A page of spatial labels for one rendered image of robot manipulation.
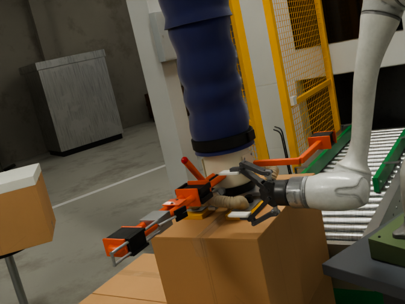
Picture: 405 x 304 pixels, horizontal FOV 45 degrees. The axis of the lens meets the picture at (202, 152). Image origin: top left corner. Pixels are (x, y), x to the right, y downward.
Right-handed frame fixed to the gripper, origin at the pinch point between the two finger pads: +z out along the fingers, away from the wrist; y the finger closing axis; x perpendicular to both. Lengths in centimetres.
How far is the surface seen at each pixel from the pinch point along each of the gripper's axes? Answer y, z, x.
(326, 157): 47, 35, 193
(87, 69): -45, 618, 591
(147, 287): 53, 67, 26
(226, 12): -53, 2, 26
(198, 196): -0.1, 9.5, -2.3
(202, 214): 11.1, 18.4, 10.1
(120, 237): -2.2, 12.3, -36.6
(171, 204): -1.4, 13.4, -11.4
